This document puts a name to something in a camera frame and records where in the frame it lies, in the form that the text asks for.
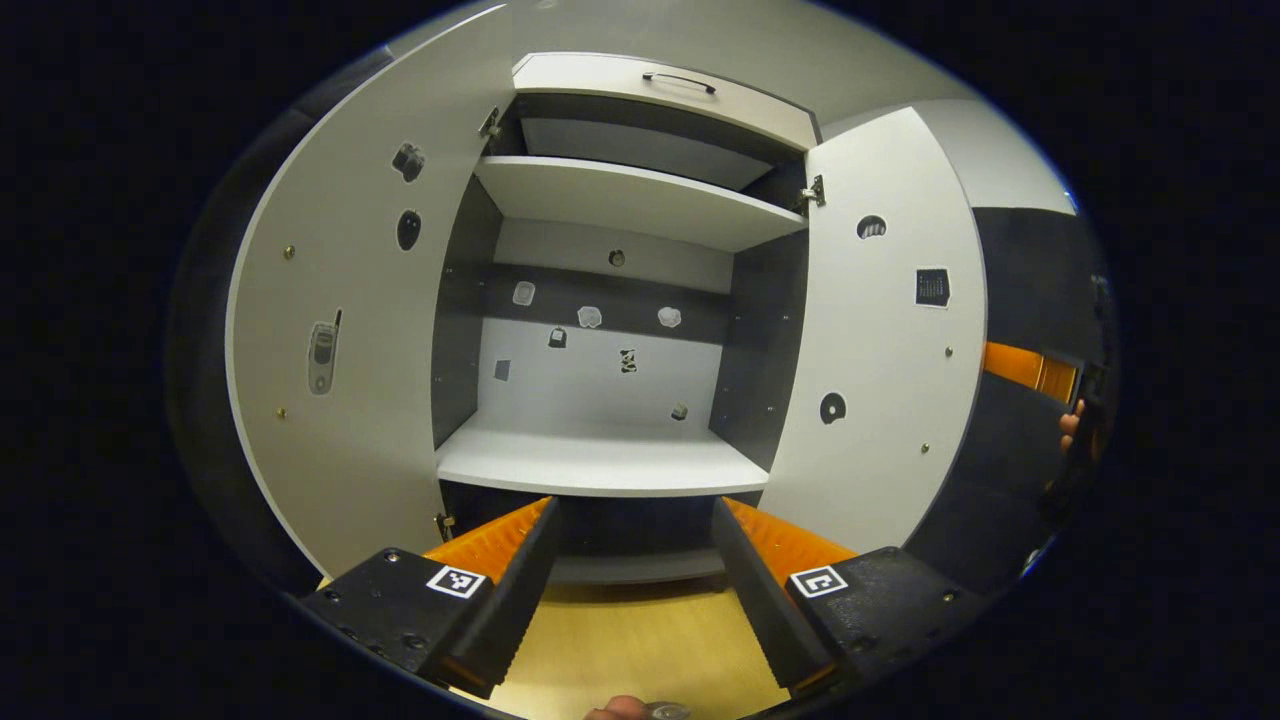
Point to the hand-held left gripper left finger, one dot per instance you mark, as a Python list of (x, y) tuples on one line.
[(515, 590)]

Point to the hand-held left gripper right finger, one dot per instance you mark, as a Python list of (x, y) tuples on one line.
[(765, 600)]

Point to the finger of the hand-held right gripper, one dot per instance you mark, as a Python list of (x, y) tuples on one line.
[(1020, 368)]

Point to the clear bottle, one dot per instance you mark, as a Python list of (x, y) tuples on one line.
[(668, 711)]

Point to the white cabinet door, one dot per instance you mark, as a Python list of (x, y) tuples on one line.
[(870, 340), (370, 430)]

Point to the white and grey cabinet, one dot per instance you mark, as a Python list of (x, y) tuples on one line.
[(460, 330)]

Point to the metal door hinge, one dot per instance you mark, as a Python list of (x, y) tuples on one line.
[(445, 526), (490, 123), (812, 193)]

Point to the white cabinet bottom shelf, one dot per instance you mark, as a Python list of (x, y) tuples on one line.
[(600, 455)]

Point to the white cabinet shelf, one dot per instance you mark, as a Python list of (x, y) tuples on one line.
[(600, 455), (630, 200)]

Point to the white cabinet drawer front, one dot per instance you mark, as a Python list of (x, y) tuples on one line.
[(600, 85)]

